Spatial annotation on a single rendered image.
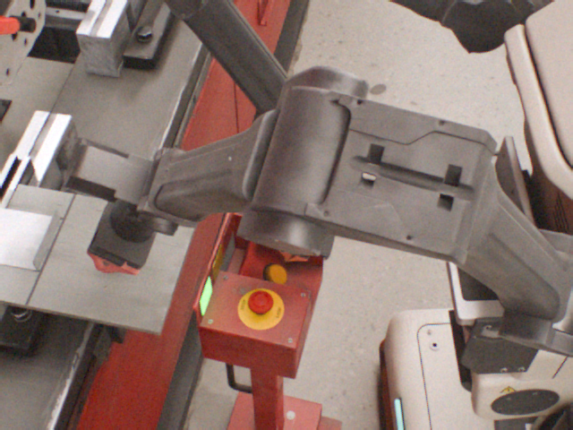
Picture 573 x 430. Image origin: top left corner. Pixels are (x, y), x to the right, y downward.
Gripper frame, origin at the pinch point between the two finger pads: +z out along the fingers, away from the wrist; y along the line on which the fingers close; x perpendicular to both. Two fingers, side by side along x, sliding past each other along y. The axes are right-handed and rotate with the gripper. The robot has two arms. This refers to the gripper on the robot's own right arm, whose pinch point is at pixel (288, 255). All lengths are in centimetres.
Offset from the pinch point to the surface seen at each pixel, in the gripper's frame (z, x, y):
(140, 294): -18.0, 23.1, 19.0
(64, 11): 7, -38, 54
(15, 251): -13.6, 21.1, 36.7
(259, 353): 4.8, 15.9, -0.3
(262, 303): -2.4, 10.9, 2.1
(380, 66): 78, -123, -20
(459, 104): 71, -113, -46
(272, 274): 5.5, 1.4, 1.2
